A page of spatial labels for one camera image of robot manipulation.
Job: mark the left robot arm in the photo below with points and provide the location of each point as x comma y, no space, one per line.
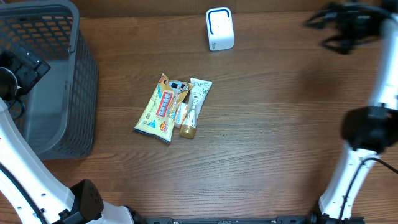
35,194

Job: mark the small orange snack packet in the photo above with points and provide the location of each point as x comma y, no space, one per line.
180,115

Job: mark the white barcode scanner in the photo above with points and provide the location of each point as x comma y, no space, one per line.
219,24

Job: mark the dark grey plastic basket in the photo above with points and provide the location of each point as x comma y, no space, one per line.
59,118

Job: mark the yellow wet wipes pack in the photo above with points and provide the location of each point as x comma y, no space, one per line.
158,117

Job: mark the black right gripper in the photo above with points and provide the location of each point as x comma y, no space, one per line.
337,11

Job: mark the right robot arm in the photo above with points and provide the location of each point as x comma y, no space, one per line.
366,131

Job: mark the white tube gold cap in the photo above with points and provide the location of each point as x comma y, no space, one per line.
196,100

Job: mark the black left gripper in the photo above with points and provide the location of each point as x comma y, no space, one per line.
31,76

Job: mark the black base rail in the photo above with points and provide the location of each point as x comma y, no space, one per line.
230,221

